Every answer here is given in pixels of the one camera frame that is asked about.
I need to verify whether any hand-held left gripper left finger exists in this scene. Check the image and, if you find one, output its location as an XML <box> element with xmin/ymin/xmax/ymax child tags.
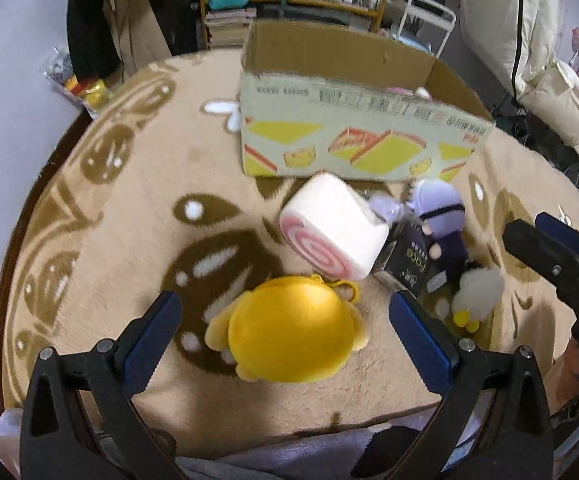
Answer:
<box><xmin>19</xmin><ymin>290</ymin><xmax>190</xmax><ymax>480</ymax></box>

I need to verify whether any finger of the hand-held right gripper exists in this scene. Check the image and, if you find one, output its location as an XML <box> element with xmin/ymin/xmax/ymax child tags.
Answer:
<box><xmin>535</xmin><ymin>212</ymin><xmax>579</xmax><ymax>266</ymax></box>
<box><xmin>503</xmin><ymin>220</ymin><xmax>579</xmax><ymax>306</ymax></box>

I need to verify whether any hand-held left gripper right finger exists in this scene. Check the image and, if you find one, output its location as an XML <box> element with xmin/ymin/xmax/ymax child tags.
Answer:
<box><xmin>389</xmin><ymin>290</ymin><xmax>555</xmax><ymax>480</ymax></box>

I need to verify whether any white chick plush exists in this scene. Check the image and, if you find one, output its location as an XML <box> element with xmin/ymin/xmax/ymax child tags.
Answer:
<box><xmin>437</xmin><ymin>266</ymin><xmax>506</xmax><ymax>333</ymax></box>

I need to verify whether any small black carton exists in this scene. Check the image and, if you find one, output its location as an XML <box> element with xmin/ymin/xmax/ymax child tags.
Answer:
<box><xmin>373</xmin><ymin>220</ymin><xmax>445</xmax><ymax>296</ymax></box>

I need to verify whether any purple-haired plush doll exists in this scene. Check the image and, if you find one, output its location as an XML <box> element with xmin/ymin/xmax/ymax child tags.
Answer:
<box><xmin>369</xmin><ymin>177</ymin><xmax>470</xmax><ymax>281</ymax></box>

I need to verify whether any yellow plush toy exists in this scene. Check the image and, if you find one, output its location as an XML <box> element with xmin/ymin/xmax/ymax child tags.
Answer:
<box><xmin>204</xmin><ymin>275</ymin><xmax>373</xmax><ymax>385</ymax></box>

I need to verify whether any pink swirl roll cake plush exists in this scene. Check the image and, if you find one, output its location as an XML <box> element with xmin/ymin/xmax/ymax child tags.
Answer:
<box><xmin>278</xmin><ymin>172</ymin><xmax>390</xmax><ymax>280</ymax></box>

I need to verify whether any printed cardboard box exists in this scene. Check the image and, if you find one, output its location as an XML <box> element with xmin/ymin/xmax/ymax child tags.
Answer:
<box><xmin>239</xmin><ymin>19</ymin><xmax>496</xmax><ymax>183</ymax></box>

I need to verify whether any beige patterned blanket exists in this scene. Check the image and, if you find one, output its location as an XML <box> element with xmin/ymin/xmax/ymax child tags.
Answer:
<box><xmin>2</xmin><ymin>52</ymin><xmax>579</xmax><ymax>446</ymax></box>

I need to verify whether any grey cloth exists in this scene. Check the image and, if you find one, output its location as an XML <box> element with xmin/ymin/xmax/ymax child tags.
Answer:
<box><xmin>179</xmin><ymin>427</ymin><xmax>420</xmax><ymax>480</ymax></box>

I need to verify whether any white trolley cart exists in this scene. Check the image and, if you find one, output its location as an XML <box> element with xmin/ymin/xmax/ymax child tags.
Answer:
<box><xmin>398</xmin><ymin>0</ymin><xmax>457</xmax><ymax>58</ymax></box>

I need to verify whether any pile of snack bags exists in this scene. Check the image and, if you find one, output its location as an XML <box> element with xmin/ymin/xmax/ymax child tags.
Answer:
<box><xmin>44</xmin><ymin>47</ymin><xmax>115</xmax><ymax>118</ymax></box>

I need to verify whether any beige hanging coat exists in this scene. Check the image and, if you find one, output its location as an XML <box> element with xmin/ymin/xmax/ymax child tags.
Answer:
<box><xmin>102</xmin><ymin>0</ymin><xmax>170</xmax><ymax>73</ymax></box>

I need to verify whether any black hanging coat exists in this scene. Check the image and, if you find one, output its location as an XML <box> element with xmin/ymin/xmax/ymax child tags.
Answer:
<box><xmin>66</xmin><ymin>0</ymin><xmax>120</xmax><ymax>78</ymax></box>

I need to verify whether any stack of books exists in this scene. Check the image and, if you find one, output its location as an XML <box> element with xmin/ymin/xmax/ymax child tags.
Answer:
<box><xmin>205</xmin><ymin>7</ymin><xmax>257</xmax><ymax>50</ymax></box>

